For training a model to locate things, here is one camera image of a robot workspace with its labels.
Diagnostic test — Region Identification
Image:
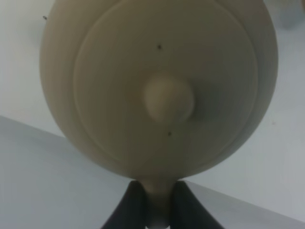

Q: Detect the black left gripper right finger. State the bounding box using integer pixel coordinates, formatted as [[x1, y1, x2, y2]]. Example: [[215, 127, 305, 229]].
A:
[[169, 181, 224, 229]]

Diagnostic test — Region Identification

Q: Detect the beige teapot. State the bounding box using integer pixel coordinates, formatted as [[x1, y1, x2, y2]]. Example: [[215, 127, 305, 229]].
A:
[[40, 0, 278, 218]]

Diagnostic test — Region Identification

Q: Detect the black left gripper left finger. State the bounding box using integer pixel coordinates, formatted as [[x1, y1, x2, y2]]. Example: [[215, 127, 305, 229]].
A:
[[102, 181, 147, 229]]

